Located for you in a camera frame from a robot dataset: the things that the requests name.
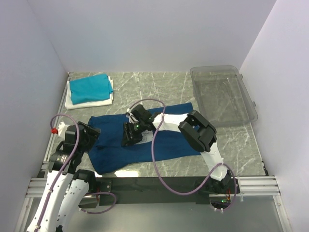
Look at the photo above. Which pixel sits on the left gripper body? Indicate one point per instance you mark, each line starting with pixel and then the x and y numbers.
pixel 90 137

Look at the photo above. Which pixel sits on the teal folded t-shirt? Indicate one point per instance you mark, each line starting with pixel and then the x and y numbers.
pixel 90 89

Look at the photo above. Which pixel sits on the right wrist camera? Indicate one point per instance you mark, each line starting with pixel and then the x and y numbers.
pixel 130 116

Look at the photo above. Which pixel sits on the clear plastic bin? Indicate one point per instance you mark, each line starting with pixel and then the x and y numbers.
pixel 222 97

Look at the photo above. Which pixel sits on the black base beam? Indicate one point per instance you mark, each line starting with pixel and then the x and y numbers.
pixel 130 190

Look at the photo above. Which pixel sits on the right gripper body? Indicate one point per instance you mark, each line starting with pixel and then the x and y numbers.
pixel 136 130

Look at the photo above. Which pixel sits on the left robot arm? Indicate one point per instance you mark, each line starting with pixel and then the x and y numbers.
pixel 66 185

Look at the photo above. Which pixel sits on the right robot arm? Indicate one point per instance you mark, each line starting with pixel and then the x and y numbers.
pixel 199 133

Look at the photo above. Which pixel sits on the white folded t-shirt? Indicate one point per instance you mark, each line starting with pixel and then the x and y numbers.
pixel 70 106

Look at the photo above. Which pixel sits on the dark blue t-shirt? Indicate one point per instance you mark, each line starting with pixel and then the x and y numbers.
pixel 107 155

